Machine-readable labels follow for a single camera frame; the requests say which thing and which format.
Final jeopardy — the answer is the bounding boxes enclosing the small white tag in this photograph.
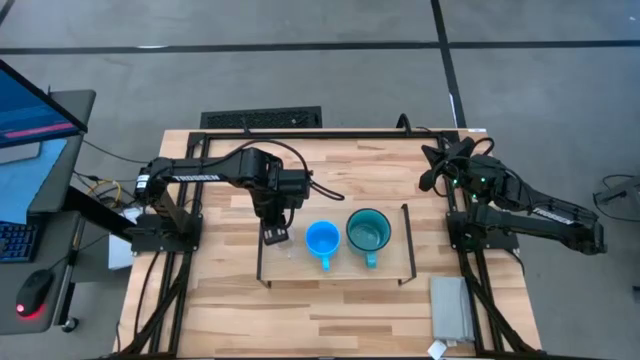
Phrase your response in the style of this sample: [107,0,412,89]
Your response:
[427,339,449,360]

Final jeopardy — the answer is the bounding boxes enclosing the computer monitor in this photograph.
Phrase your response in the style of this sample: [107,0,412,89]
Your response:
[0,59,91,150]

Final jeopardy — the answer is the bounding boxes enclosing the large teal mug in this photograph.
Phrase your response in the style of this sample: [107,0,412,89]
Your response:
[345,207,393,270]

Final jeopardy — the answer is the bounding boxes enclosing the grey computer desk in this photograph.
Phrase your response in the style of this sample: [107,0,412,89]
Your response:
[0,89,98,337]

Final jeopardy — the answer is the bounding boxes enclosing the backlit black keyboard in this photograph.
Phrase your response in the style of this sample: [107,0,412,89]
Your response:
[0,220,40,265]

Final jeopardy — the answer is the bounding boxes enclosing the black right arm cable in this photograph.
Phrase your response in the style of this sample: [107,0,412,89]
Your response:
[428,134,497,199]

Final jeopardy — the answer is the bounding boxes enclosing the black computer mouse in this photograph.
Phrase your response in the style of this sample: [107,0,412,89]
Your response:
[15,268,56,320]

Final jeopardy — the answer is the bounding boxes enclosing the black floor vent grille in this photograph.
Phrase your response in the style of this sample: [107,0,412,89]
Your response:
[199,105,324,130]

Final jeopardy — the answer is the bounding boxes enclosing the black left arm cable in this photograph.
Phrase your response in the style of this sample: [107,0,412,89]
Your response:
[219,138,347,203]

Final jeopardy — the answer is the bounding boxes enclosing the grey folded cloth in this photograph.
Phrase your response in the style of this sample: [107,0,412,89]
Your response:
[429,275,477,345]

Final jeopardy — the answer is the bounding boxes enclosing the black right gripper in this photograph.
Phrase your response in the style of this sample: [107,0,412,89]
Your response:
[418,136,505,197]

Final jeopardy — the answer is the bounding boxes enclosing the bright blue mug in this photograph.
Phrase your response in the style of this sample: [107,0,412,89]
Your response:
[304,220,343,272]

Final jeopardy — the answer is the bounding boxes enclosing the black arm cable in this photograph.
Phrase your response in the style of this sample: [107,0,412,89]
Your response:
[428,134,497,199]
[219,138,347,203]

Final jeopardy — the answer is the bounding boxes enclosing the yellow cable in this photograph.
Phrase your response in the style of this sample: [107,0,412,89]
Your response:
[85,178,125,209]

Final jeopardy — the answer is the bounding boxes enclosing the grey stand with cable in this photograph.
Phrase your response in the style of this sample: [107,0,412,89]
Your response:
[592,173,640,224]

